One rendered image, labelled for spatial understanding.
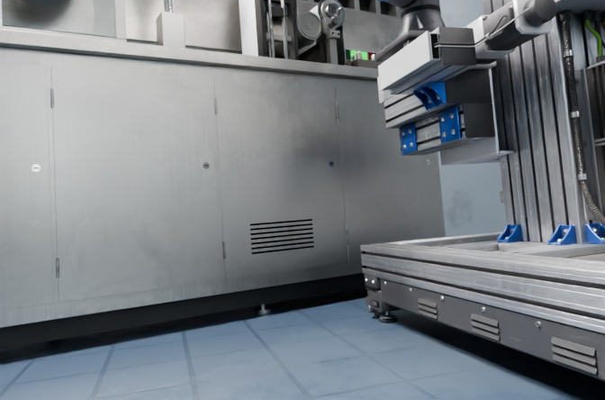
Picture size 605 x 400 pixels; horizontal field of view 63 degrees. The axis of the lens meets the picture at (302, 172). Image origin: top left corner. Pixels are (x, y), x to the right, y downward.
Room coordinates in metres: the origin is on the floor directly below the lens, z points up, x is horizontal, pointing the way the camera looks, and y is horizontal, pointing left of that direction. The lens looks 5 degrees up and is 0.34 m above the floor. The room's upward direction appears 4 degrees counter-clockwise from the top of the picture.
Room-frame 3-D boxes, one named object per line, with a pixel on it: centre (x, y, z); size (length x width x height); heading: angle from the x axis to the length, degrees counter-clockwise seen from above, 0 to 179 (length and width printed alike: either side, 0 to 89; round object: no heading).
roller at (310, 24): (2.27, -0.02, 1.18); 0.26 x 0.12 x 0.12; 30
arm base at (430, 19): (1.46, -0.39, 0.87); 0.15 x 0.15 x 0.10
